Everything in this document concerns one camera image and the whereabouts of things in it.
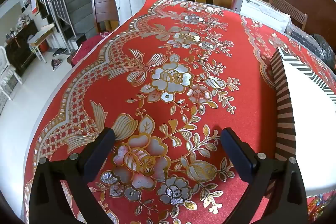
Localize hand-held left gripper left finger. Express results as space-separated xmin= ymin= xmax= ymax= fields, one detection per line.
xmin=28 ymin=128 xmax=116 ymax=224

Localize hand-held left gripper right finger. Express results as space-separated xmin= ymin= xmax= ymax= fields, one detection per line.
xmin=220 ymin=127 xmax=309 ymax=224

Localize striped cardboard box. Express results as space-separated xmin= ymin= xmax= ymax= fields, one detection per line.
xmin=270 ymin=46 xmax=336 ymax=197

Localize pile of colourful bead bracelets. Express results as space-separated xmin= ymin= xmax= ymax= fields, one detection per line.
xmin=307 ymin=194 xmax=331 ymax=223

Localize red floral tablecloth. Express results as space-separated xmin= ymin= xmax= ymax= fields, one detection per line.
xmin=22 ymin=0 xmax=336 ymax=224

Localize patterned sneakers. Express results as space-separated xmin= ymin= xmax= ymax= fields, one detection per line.
xmin=51 ymin=58 xmax=63 ymax=72

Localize red cushioned stool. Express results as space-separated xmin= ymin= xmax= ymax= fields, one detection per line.
xmin=67 ymin=35 xmax=108 ymax=68

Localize white ornate chair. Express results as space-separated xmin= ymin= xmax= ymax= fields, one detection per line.
xmin=0 ymin=46 xmax=23 ymax=101

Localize dark sideboard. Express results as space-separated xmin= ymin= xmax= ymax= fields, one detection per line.
xmin=4 ymin=20 xmax=38 ymax=77

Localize black wrapped packet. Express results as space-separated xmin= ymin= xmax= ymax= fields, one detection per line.
xmin=287 ymin=28 xmax=323 ymax=56

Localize small white table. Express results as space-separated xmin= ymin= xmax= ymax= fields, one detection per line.
xmin=27 ymin=23 xmax=57 ymax=64

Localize black plastic bag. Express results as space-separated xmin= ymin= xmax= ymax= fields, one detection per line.
xmin=312 ymin=34 xmax=336 ymax=69

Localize grey staircase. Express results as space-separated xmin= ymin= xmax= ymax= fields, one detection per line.
xmin=39 ymin=0 xmax=101 ymax=56

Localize white wrapped box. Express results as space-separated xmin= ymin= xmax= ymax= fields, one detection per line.
xmin=232 ymin=0 xmax=292 ymax=34

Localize dark wooden chair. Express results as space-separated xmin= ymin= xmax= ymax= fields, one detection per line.
xmin=90 ymin=0 xmax=121 ymax=33

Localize brown slatted wooden chair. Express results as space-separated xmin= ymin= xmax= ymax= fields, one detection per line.
xmin=266 ymin=0 xmax=308 ymax=31

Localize round dark wooden tabletop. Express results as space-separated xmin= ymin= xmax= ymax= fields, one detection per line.
xmin=285 ymin=0 xmax=336 ymax=38

